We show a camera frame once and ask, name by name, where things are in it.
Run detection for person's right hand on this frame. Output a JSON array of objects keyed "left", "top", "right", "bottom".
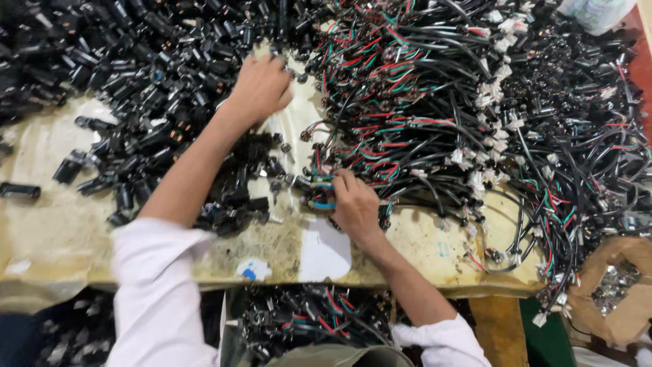
[{"left": 329, "top": 169, "right": 389, "bottom": 247}]

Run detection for person's left hand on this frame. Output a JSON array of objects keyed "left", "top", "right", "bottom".
[{"left": 224, "top": 53, "right": 295, "bottom": 129}]

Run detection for black part with blue rings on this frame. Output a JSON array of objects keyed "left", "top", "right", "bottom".
[{"left": 305, "top": 176, "right": 338, "bottom": 211}]

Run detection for heap of black plastic connectors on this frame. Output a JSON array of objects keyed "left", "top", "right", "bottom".
[{"left": 0, "top": 0, "right": 329, "bottom": 238}]

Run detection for white paper patch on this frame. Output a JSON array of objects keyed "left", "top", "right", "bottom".
[{"left": 298, "top": 219, "right": 352, "bottom": 283}]

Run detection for white and blue sticker scrap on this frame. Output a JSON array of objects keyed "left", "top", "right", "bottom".
[{"left": 236, "top": 257, "right": 273, "bottom": 282}]

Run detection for white long-sleeved shirt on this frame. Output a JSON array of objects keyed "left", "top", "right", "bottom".
[{"left": 104, "top": 218, "right": 493, "bottom": 367}]

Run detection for single black plastic connector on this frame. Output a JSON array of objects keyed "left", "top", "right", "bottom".
[{"left": 0, "top": 182, "right": 42, "bottom": 200}]

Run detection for beige plastic table cover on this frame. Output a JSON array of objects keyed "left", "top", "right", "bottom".
[{"left": 0, "top": 45, "right": 549, "bottom": 313}]

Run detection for olive green trousers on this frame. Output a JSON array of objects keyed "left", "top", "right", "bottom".
[{"left": 265, "top": 344, "right": 416, "bottom": 367}]

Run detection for white plastic bag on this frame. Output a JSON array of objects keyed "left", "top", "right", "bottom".
[{"left": 557, "top": 0, "right": 638, "bottom": 37}]

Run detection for dark bag of black parts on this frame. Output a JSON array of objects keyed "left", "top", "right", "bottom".
[{"left": 0, "top": 291, "right": 117, "bottom": 367}]

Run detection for wooden table leg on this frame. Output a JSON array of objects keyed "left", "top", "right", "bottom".
[{"left": 469, "top": 296, "right": 530, "bottom": 367}]

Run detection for green crate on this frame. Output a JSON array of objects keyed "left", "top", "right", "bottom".
[{"left": 520, "top": 298, "right": 577, "bottom": 367}]

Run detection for heap of small metal parts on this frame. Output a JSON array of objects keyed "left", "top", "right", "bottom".
[{"left": 591, "top": 260, "right": 641, "bottom": 317}]

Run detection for brown cardboard box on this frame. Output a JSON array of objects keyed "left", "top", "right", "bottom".
[{"left": 564, "top": 237, "right": 652, "bottom": 348}]

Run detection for white cloth bundle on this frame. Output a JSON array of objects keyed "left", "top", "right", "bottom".
[{"left": 573, "top": 347, "right": 652, "bottom": 367}]

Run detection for heap of red-green wire harnesses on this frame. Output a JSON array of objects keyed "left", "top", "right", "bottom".
[{"left": 300, "top": 0, "right": 516, "bottom": 231}]

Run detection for crate of wire harnesses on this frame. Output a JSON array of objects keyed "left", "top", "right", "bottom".
[{"left": 223, "top": 284, "right": 396, "bottom": 366}]

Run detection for heap of black cabled sockets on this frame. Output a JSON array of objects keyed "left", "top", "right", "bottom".
[{"left": 471, "top": 7, "right": 652, "bottom": 328}]

